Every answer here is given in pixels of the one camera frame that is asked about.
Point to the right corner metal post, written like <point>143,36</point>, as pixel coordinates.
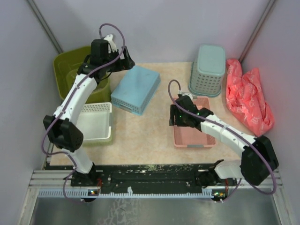
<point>266,13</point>

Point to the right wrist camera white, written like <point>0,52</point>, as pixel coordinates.
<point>186,94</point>

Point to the white perforated tray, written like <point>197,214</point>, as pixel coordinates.
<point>107,106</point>

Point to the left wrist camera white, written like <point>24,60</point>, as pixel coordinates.
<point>112,45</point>

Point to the white slotted cable duct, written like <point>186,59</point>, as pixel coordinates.
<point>88,193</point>

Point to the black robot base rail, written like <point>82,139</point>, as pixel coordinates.
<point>148,179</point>

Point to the light green shallow tray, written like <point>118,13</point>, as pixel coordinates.
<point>96,127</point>

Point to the blue shallow plastic tray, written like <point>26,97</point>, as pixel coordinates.
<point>136,89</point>

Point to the corner metal post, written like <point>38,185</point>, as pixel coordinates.
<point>266,13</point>
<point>42,21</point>

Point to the large teal perforated basket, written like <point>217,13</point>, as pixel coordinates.
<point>207,71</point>

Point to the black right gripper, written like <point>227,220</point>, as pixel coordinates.
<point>174,112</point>

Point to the left corner metal post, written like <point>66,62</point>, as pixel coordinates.
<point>42,21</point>

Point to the olive green plastic basket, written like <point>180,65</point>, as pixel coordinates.
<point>65,67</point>

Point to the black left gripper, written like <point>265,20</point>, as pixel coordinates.
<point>127,63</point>

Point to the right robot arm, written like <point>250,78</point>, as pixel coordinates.
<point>257,159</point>

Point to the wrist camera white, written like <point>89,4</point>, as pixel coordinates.
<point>186,94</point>
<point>112,45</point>

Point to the pink shallow plastic tray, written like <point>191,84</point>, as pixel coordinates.
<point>188,137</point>

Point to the aluminium frame rail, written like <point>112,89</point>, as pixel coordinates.
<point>48,179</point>

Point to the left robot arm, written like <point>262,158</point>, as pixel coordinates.
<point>61,127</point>

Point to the pink patterned plastic bag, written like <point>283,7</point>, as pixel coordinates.
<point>245,99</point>

